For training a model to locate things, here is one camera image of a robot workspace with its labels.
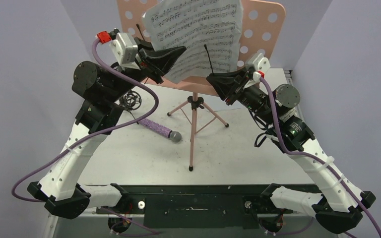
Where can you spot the purple glitter microphone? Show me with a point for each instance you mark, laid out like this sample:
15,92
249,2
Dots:
174,136

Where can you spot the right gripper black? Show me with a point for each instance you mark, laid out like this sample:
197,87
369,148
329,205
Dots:
237,89

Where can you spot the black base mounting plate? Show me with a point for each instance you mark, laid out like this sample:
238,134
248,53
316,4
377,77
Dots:
195,206

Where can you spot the right wrist camera silver box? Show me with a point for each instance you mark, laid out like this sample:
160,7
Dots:
260,65

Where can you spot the pink perforated music stand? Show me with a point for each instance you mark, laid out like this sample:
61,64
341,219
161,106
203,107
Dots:
262,23

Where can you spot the left wrist camera silver box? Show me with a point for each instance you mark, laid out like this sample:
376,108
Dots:
125,49

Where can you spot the white sheet music paper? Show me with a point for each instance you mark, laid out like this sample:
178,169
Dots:
209,29
217,104

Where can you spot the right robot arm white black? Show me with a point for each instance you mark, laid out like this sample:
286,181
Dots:
339,205

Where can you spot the black microphone shock mount tripod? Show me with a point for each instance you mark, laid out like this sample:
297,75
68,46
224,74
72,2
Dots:
131,101

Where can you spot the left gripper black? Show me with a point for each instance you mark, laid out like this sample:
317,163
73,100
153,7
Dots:
158,63

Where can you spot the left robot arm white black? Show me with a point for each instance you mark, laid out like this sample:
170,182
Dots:
101,86

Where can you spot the wrist camera silver box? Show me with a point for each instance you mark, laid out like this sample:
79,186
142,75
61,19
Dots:
125,49
260,65

